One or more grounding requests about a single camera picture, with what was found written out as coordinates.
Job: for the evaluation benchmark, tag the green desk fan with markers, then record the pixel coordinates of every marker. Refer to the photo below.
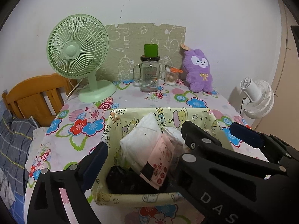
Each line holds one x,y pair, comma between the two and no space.
76,48

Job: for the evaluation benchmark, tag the white crumpled cloth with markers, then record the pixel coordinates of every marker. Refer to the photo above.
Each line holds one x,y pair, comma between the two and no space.
6,192

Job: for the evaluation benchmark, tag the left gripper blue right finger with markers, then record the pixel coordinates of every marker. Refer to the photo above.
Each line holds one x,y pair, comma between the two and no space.
282,158

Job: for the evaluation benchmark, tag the blue bed sheet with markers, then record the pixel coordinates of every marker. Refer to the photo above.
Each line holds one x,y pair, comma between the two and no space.
14,209

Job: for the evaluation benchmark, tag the beige door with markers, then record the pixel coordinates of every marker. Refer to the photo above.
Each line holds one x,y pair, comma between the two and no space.
282,120

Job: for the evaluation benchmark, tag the yellow cartoon fabric storage box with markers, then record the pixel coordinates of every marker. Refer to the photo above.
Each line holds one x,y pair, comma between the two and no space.
121,122

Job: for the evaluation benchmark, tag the grey plaid pillow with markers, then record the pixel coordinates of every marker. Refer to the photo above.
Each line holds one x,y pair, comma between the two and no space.
16,138

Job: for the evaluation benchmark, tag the purple plush bunny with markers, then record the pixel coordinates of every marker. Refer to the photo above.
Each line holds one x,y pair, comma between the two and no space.
197,68

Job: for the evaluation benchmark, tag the white floor fan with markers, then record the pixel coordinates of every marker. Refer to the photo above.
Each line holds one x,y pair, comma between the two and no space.
261,97

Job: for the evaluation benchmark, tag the pink tissue pack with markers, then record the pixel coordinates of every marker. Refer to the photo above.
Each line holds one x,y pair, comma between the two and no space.
155,170

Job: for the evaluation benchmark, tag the green cup on jar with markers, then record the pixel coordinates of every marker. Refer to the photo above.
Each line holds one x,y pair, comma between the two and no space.
151,50

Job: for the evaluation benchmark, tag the white tissue pack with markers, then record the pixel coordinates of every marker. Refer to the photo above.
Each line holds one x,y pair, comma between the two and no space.
138,144

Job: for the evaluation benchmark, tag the black plastic bag bundle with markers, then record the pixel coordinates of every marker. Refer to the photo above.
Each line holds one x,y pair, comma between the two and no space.
126,181

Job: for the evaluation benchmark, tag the floral tablecloth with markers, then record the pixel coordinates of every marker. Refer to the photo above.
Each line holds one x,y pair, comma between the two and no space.
79,127

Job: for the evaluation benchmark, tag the green cartoon cardboard panel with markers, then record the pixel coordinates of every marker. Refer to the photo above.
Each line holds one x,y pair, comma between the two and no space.
126,45

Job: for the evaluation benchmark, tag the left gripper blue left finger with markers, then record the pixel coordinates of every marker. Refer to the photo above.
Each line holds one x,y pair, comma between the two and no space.
46,204

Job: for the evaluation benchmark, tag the glass mason jar mug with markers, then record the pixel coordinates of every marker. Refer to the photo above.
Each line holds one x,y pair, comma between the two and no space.
147,73

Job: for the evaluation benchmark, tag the wooden bed headboard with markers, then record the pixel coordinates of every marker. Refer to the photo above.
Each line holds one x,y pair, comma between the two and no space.
39,97

